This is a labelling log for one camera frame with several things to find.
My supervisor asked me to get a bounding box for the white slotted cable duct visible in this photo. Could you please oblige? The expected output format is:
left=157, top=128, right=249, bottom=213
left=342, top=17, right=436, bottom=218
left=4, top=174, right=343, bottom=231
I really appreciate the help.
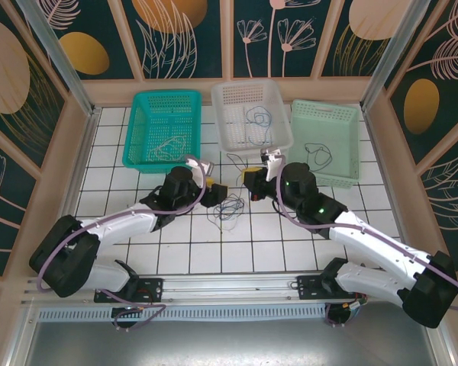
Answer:
left=37, top=307, right=329, bottom=322

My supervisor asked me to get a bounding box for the blue thin cable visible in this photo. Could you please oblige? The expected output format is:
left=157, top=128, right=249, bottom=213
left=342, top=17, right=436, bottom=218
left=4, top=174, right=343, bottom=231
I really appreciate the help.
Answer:
left=244, top=105, right=273, bottom=148
left=216, top=194, right=246, bottom=223

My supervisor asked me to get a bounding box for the green circuit board with wires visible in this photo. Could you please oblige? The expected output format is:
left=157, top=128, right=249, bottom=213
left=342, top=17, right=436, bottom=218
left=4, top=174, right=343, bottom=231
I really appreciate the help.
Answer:
left=326, top=293, right=369, bottom=327

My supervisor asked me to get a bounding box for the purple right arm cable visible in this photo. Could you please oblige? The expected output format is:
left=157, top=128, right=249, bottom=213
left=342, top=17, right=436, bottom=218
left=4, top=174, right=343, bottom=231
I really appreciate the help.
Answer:
left=276, top=154, right=458, bottom=329

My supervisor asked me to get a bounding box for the aluminium left corner post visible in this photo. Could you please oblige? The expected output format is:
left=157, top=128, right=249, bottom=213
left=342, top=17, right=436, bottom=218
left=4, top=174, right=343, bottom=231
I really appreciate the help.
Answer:
left=17, top=0, right=102, bottom=120

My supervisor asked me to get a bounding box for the teal plastic basket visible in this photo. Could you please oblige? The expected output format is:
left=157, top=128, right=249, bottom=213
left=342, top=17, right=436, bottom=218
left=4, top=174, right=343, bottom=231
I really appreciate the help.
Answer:
left=121, top=89, right=203, bottom=175

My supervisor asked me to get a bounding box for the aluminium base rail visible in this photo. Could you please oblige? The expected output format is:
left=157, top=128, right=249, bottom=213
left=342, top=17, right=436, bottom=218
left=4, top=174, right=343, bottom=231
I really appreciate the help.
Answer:
left=21, top=272, right=436, bottom=306

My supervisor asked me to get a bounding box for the aluminium right corner post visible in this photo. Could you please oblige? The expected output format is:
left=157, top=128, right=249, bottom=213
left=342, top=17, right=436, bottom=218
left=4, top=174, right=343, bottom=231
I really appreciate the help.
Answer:
left=360, top=0, right=432, bottom=111

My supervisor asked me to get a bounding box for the white plastic basket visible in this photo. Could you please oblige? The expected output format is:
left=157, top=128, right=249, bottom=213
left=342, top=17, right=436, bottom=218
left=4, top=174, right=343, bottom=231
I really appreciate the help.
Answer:
left=211, top=79, right=294, bottom=153

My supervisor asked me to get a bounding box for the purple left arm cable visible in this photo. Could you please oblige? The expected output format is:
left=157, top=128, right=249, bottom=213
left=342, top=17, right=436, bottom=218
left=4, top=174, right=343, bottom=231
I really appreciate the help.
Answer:
left=36, top=154, right=208, bottom=333

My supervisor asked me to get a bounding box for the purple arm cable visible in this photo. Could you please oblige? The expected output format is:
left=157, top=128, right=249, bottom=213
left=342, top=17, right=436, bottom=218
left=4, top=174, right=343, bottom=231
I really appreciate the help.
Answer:
left=276, top=154, right=458, bottom=329
left=36, top=154, right=208, bottom=333

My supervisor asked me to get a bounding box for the grey metal panel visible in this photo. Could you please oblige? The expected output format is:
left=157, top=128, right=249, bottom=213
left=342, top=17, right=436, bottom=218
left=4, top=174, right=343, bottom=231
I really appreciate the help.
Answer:
left=7, top=300, right=455, bottom=366

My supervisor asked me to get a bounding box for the white thin cable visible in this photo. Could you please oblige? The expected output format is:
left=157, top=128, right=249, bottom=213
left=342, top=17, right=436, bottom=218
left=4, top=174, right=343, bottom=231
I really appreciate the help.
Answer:
left=152, top=135, right=189, bottom=163

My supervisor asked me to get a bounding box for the mint green plastic basket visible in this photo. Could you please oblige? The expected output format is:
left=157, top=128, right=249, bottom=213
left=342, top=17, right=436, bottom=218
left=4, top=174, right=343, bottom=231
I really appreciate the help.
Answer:
left=289, top=98, right=362, bottom=190

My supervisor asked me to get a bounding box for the dark purple thin cable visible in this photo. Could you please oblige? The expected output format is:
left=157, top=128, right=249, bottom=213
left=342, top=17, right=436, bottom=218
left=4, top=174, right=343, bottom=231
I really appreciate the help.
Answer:
left=207, top=192, right=246, bottom=234

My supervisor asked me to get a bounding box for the aluminium corner post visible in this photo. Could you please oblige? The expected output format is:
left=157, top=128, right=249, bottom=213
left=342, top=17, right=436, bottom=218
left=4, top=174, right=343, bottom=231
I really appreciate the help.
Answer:
left=17, top=0, right=102, bottom=120
left=360, top=0, right=432, bottom=111

